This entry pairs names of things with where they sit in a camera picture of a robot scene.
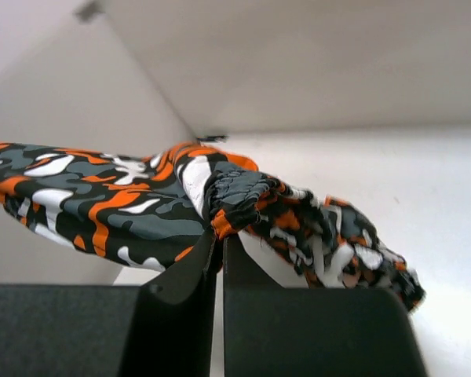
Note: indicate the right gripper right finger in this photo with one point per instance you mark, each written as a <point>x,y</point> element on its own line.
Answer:
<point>270,330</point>

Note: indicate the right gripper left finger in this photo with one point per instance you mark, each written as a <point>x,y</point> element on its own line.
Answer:
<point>161,328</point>

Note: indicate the orange camouflage shorts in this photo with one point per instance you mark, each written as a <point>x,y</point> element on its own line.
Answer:
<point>150,212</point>

